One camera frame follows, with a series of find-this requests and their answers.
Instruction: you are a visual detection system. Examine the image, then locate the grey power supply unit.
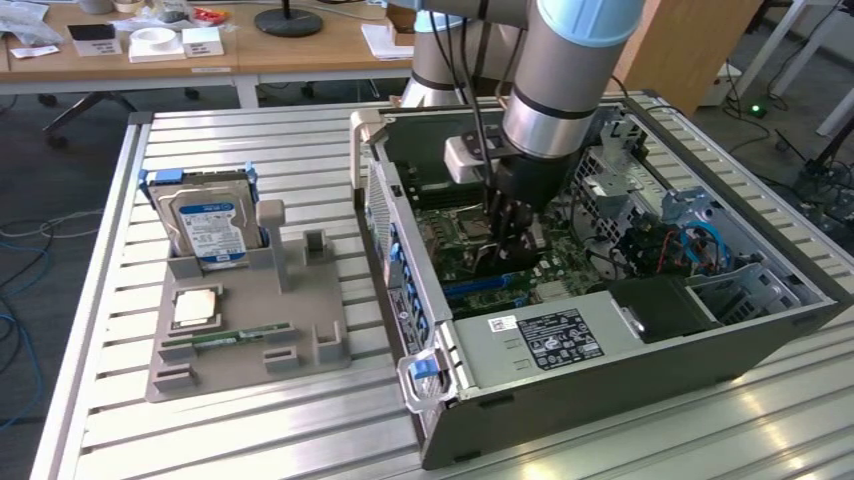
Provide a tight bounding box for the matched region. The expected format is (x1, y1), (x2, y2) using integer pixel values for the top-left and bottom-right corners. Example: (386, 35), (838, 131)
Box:
(436, 291), (653, 391)

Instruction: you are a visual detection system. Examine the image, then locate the open grey PC case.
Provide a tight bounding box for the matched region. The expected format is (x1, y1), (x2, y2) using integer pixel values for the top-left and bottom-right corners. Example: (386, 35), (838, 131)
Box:
(349, 91), (854, 471)

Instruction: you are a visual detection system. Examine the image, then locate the silver hinged bracket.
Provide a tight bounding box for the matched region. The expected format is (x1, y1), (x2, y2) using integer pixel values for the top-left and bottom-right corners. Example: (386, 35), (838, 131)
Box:
(659, 188), (727, 225)

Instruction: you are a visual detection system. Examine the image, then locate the black tripod stand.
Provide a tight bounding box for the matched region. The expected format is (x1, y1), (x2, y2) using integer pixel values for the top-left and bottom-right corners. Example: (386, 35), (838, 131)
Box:
(775, 126), (854, 217)

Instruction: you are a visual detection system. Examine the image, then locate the hard disk with blue caddy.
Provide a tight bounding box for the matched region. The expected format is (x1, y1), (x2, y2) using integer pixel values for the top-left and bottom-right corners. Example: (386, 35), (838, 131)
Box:
(137, 162), (262, 267)

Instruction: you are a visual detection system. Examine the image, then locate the black round lamp base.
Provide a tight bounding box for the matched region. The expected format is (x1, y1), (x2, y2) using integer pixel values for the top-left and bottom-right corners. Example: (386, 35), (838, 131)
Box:
(252, 0), (326, 39)

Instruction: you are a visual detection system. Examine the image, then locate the blue wire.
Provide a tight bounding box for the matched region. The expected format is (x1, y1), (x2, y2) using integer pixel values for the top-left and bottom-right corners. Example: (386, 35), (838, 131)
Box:
(677, 218), (736, 275)

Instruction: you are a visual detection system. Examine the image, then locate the stack of white papers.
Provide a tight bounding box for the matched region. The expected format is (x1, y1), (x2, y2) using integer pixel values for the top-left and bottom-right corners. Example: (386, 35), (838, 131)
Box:
(358, 21), (416, 62)

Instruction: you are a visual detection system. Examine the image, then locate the blue case latch tab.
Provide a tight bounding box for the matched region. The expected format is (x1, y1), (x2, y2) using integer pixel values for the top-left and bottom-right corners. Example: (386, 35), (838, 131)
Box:
(408, 358), (440, 385)

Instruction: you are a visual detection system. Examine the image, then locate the black low-profile graphics card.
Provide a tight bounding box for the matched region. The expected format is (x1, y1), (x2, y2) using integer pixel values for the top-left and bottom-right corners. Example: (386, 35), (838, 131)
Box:
(452, 239), (543, 281)

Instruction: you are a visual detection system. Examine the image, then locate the wooden cabinet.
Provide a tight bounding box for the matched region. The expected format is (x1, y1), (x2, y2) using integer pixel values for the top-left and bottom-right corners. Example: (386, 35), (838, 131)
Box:
(597, 0), (765, 117)

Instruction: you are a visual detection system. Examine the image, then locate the CPU socket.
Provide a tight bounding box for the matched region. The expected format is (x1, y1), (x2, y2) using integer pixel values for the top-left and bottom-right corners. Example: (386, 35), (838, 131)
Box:
(449, 204), (496, 244)

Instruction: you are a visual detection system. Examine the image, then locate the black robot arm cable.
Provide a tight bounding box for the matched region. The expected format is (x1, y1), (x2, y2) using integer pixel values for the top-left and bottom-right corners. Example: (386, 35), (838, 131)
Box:
(428, 0), (500, 201)

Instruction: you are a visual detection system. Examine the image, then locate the green RAM stick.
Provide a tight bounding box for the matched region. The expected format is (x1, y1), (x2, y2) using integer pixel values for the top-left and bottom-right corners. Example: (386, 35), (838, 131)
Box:
(162, 323), (294, 352)

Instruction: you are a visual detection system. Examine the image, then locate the grey plastic parts rack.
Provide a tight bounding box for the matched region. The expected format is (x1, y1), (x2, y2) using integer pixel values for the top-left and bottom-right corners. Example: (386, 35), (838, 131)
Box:
(144, 198), (353, 404)

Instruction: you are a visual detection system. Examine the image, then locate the white floor box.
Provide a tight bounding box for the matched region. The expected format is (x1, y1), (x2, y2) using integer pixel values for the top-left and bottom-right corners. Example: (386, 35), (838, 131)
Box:
(708, 61), (745, 109)

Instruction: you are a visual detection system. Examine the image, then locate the white box with tape roll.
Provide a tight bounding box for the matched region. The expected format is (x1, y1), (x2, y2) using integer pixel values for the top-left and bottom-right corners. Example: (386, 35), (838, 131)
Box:
(126, 26), (189, 64)

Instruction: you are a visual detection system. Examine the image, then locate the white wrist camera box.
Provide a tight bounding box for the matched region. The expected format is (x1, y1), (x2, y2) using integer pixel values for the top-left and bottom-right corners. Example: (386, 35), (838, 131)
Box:
(443, 130), (509, 184)

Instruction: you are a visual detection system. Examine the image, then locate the blue expansion slot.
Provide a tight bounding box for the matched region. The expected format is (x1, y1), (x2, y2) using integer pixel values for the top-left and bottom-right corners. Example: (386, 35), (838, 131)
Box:
(441, 275), (519, 297)

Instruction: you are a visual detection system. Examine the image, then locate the white box with black top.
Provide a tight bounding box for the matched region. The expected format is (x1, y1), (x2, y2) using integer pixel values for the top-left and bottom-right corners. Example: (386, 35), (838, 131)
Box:
(66, 23), (124, 58)

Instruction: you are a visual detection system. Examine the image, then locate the red wire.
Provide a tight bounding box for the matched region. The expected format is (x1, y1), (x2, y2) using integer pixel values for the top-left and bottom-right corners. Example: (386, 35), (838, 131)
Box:
(653, 226), (680, 275)

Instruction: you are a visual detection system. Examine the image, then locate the green motherboard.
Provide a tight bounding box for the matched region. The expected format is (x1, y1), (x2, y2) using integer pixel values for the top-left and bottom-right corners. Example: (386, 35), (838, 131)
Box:
(404, 167), (612, 321)

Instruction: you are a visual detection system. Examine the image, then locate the silver CPU chip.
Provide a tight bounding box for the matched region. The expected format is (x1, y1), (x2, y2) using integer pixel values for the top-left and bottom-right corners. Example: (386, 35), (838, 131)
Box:
(170, 288), (220, 330)

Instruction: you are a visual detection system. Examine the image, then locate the silver disk bay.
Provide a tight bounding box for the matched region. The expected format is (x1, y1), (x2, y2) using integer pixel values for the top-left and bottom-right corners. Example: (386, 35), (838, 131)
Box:
(684, 261), (803, 325)

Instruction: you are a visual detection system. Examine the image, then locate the silver perforated drive cage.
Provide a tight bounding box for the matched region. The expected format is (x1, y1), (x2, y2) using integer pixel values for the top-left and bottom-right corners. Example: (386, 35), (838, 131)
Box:
(572, 144), (668, 239)

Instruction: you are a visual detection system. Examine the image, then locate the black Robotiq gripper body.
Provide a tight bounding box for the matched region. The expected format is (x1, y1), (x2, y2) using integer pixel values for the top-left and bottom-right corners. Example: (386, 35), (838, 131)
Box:
(492, 148), (583, 211)

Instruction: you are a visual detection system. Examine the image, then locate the blue floor cable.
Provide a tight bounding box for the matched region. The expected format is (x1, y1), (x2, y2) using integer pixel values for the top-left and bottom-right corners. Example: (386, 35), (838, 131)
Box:
(0, 238), (53, 432)

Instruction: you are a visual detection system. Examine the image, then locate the brown cardboard box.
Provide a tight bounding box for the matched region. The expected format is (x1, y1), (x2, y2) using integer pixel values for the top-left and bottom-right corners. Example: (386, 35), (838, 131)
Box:
(386, 3), (420, 36)

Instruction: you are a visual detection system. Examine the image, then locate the clear plastic bag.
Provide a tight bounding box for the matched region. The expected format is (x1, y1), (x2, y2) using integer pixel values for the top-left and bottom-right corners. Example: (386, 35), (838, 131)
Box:
(0, 1), (65, 47)

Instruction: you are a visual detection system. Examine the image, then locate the white floor cable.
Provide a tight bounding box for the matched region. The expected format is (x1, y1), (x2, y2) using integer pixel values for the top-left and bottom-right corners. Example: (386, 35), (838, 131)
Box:
(0, 208), (102, 241)

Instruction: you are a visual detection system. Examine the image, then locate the black office chair base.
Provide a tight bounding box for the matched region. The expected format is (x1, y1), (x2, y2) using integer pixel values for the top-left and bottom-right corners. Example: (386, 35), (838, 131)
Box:
(37, 88), (202, 148)

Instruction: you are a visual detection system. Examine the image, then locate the plain white box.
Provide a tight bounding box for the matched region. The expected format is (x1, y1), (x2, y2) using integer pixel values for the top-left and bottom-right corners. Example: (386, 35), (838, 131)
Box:
(180, 26), (224, 59)

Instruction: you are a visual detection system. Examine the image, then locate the white table frame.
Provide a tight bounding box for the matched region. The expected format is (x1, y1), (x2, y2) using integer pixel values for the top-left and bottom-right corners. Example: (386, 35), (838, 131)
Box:
(725, 0), (854, 137)

